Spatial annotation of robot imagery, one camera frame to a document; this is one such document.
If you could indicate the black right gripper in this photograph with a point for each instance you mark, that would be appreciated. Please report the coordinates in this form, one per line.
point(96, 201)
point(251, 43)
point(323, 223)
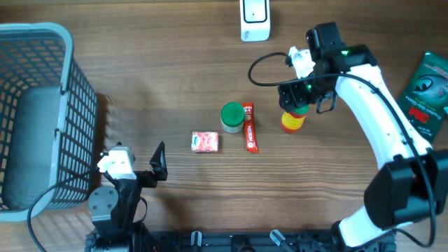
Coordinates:
point(294, 89)

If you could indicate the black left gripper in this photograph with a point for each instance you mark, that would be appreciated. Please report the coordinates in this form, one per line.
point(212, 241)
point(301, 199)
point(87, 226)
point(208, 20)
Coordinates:
point(150, 180)

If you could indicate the red sauce bottle green cap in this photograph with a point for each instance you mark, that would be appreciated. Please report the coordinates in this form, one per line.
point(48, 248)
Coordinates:
point(292, 122)

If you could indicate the red coffee stick sachet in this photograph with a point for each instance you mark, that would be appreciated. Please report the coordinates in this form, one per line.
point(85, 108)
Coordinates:
point(251, 143)

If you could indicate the red white small box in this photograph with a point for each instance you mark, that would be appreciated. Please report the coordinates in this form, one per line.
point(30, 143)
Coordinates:
point(204, 142)

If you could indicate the green lid jar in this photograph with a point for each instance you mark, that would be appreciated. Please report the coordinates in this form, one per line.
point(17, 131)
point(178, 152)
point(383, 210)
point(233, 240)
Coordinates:
point(232, 117)

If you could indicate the green glove package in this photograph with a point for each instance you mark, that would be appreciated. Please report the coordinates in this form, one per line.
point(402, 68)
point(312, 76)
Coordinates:
point(424, 100)

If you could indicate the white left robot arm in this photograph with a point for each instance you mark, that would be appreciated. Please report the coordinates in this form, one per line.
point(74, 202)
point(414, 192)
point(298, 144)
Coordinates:
point(113, 207)

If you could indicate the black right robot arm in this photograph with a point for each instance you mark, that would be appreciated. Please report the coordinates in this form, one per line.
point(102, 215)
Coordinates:
point(411, 184)

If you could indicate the white barcode scanner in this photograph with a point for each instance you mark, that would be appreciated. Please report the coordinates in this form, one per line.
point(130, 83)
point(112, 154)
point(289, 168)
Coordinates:
point(255, 20)

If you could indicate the grey plastic basket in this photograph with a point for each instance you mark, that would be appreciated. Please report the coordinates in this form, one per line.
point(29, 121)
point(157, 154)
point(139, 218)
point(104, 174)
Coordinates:
point(48, 122)

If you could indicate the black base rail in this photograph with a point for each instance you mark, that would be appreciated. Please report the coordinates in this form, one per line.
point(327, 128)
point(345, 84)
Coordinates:
point(302, 241)

